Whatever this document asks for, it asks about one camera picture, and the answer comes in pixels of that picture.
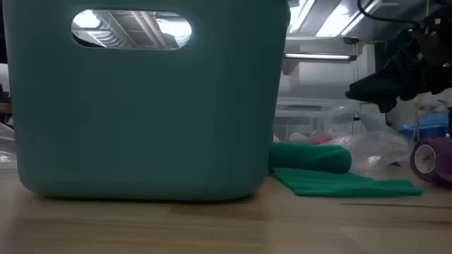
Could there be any teal plastic bin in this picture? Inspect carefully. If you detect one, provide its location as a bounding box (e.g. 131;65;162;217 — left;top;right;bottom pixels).
1;0;291;202

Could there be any white roll in container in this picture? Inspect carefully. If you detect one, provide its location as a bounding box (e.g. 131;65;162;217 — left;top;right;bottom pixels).
289;132;310;143

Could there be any red item in container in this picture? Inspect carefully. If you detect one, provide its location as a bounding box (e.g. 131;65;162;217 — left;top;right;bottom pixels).
310;132;333;145

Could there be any clear plastic lidded container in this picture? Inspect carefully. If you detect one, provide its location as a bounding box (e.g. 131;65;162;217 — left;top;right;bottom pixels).
273;97;361;144

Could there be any green bandage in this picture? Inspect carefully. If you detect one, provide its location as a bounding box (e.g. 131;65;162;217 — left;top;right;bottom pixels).
268;141;424;198

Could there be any purple bandage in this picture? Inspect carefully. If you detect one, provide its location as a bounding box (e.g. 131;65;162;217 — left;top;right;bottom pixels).
409;136;452;186

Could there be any blue plastic crate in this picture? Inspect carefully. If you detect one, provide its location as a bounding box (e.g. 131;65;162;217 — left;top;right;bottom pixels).
395;111;452;142

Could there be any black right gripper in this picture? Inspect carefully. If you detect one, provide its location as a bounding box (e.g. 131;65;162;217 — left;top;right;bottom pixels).
345;28;452;114

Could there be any clear zip bag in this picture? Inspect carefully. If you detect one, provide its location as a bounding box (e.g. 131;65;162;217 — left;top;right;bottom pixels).
331;105;402;142

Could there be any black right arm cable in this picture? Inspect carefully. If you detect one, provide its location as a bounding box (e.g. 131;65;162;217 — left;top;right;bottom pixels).
356;0;422;26

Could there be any ceiling light tube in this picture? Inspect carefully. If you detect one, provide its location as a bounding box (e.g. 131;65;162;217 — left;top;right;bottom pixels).
284;52;357;61

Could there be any clear plastic bag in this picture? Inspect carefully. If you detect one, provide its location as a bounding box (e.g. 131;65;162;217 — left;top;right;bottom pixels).
324;133;412;171
0;122;18;170

